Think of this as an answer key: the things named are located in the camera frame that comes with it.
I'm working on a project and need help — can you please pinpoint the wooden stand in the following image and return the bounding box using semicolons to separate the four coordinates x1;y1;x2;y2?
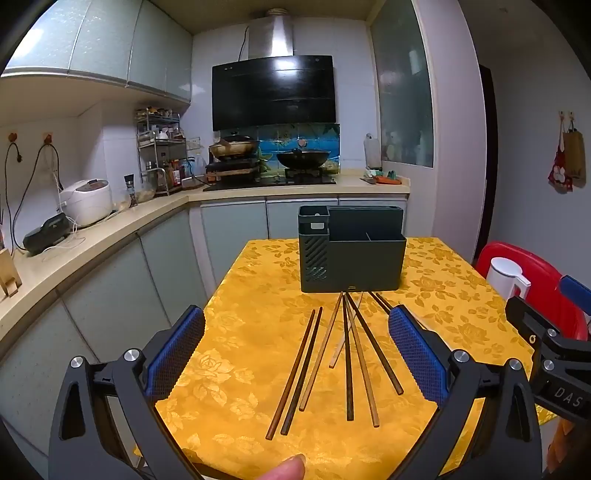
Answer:
0;248;23;300

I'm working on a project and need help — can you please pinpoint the pale green upper cabinet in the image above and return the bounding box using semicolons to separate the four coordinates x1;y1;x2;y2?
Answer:
2;0;192;104

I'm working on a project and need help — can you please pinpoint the white rice cooker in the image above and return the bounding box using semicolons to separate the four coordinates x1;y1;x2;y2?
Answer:
59;179;114;228

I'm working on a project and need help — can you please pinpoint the black range hood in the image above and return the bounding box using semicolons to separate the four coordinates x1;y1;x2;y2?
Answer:
211;8;335;132

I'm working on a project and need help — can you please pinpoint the pale green cabinet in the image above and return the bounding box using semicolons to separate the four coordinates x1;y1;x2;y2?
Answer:
0;196;409;480
2;0;192;104

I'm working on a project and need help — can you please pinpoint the black induction cooker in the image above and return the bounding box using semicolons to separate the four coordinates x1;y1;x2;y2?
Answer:
204;157;262;178

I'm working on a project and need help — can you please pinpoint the yellow floral tablecloth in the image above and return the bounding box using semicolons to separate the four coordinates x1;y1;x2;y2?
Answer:
134;237;559;480

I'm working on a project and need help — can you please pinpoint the frosted glass panel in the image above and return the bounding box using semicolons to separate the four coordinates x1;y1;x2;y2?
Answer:
369;0;437;169

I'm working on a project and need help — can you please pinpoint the black power cable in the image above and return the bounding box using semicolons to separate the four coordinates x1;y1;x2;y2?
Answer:
4;141;63;252

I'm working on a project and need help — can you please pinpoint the blue picture backsplash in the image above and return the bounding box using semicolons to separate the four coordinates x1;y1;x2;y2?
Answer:
256;124;341;176

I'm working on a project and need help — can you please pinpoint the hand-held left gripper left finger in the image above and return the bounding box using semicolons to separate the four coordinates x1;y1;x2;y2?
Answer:
48;305;206;480

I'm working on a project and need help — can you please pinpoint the dark green utensil holder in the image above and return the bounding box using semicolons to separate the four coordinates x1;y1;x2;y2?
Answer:
298;205;408;294

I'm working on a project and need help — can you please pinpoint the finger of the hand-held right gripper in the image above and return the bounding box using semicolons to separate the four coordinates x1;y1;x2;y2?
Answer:
505;295;591;394
560;275;591;317

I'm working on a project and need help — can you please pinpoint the white electric kettle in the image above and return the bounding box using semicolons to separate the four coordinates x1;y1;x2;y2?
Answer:
487;257;532;303

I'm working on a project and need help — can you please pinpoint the black gas stove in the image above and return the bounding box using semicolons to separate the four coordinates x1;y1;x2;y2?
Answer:
203;175;338;192

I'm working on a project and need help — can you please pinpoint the beige kitchen countertop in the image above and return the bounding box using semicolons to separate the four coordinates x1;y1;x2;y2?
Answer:
0;175;411;324

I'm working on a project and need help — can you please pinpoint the golden frying pan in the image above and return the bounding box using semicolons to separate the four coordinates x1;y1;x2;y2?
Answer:
209;134;260;160

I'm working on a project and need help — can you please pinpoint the black countertop appliance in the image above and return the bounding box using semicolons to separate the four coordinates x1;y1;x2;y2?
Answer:
22;213;70;256

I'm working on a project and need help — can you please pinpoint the pale green lower cabinet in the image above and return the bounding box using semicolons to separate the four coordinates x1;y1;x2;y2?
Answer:
0;196;409;480

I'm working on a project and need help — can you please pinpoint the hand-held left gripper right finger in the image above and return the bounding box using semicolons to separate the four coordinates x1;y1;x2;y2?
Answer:
388;307;543;480

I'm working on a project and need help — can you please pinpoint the brown hanging bag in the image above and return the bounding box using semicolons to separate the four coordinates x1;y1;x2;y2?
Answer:
562;120;587;181

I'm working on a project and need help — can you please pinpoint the wooden board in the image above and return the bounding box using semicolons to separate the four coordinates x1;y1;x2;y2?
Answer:
203;168;262;185

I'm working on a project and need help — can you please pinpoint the red plastic chair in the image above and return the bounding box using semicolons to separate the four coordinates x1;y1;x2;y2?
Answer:
475;241;589;342

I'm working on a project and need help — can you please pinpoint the red hanging bag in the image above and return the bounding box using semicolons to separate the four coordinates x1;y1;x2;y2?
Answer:
548;122;574;192

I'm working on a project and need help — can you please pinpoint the black wok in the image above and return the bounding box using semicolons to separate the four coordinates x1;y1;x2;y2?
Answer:
276;147;332;169

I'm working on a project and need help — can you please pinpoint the person's left hand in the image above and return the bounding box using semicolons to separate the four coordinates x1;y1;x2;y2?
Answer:
262;453;306;480

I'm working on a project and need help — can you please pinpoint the metal spice rack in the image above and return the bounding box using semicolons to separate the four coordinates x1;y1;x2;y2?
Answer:
135;108;204;195

